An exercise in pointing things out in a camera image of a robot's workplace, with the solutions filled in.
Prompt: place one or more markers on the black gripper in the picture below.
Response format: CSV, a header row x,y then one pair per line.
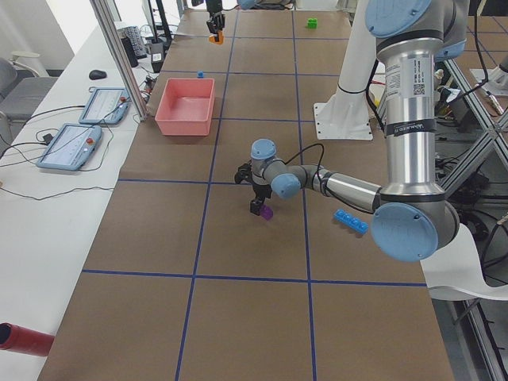
x,y
214,15
260,190

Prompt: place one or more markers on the purple toy block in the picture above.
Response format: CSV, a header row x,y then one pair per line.
x,y
266,212

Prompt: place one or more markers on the orange toy block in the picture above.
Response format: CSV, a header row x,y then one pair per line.
x,y
217,38

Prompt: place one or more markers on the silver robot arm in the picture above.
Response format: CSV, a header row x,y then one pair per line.
x,y
411,217

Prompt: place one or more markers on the pink plastic box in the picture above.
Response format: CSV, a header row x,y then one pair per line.
x,y
186,107

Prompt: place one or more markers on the long blue toy block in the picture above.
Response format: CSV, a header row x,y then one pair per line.
x,y
351,221

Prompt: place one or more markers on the black keyboard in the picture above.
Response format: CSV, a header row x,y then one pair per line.
x,y
133,44

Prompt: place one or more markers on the green toy block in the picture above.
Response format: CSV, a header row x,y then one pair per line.
x,y
312,23

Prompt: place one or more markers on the black computer mouse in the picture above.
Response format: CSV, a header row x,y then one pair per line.
x,y
97,74

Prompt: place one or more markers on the upper blue teach pendant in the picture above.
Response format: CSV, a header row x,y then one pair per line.
x,y
105,106

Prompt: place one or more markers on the blue teach pendant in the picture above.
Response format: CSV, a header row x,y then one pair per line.
x,y
71,147
105,106

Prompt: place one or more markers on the lower blue teach pendant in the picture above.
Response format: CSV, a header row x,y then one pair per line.
x,y
71,147

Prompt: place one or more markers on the red bottle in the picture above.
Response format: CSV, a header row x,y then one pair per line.
x,y
15,338

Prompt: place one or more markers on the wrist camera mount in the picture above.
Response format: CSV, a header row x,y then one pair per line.
x,y
243,174

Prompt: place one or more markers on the aluminium frame post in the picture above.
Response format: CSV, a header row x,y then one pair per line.
x,y
109,30

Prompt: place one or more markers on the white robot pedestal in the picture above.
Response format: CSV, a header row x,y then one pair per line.
x,y
346,114

